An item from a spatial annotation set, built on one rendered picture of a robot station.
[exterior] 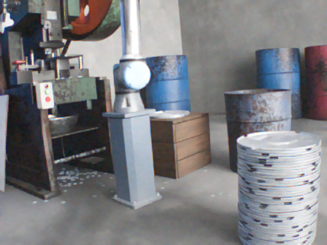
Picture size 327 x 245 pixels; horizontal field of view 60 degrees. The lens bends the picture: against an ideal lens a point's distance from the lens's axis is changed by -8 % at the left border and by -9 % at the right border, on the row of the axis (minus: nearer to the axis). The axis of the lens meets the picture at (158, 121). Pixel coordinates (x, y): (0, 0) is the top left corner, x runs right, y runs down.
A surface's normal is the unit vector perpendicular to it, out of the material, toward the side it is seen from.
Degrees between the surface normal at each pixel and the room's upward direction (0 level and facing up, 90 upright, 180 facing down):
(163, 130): 90
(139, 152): 90
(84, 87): 90
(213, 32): 90
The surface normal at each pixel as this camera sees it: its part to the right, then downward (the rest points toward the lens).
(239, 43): -0.62, 0.15
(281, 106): 0.36, 0.14
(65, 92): 0.78, 0.02
